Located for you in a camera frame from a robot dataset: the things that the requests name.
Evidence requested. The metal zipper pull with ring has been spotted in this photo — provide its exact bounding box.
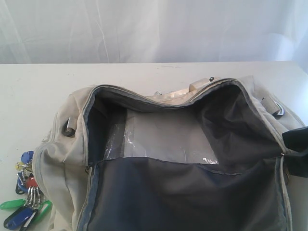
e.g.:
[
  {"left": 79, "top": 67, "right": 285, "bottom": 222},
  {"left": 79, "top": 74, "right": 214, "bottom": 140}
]
[{"left": 280, "top": 154, "right": 290, "bottom": 185}]

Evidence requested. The beige fabric duffel bag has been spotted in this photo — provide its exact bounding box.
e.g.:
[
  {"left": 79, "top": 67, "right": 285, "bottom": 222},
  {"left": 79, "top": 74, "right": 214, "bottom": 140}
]
[{"left": 32, "top": 76, "right": 307, "bottom": 231}]

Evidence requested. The bunch of colourful key tags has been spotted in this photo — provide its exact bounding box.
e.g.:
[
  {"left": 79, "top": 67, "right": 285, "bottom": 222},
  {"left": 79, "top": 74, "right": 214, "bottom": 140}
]
[{"left": 0, "top": 151, "right": 52, "bottom": 231}]

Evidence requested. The white paper hang tag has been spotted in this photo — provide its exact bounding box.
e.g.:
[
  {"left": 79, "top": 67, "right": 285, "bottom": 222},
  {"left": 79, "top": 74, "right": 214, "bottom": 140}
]
[{"left": 154, "top": 91, "right": 163, "bottom": 96}]

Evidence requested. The right side black D-ring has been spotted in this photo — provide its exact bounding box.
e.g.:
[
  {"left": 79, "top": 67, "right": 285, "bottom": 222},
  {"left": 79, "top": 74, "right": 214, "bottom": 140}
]
[{"left": 274, "top": 102, "right": 286, "bottom": 119}]

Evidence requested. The black plastic D-ring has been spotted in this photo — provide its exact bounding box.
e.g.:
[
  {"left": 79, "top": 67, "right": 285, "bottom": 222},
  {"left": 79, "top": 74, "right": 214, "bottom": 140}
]
[{"left": 62, "top": 117, "right": 78, "bottom": 138}]

